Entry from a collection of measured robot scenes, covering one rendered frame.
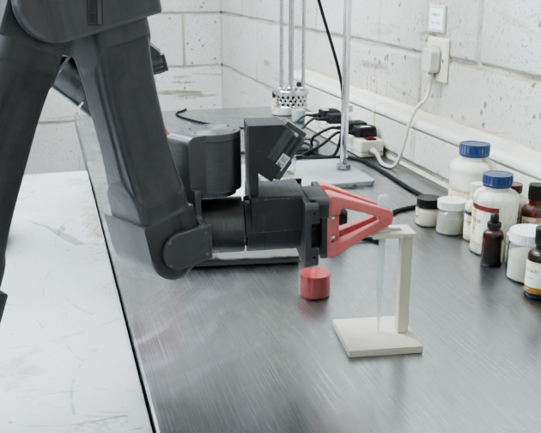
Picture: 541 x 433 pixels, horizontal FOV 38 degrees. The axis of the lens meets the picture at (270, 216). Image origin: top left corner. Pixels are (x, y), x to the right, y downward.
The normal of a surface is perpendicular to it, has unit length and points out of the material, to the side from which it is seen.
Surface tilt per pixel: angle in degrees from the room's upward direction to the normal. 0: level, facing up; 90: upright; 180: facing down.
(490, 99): 90
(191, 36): 90
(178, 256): 90
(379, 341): 0
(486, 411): 0
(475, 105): 90
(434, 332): 0
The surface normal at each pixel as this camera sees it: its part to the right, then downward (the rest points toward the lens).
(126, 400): 0.00, -0.96
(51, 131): 0.27, 0.28
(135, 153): 0.64, 0.22
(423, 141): -0.96, 0.08
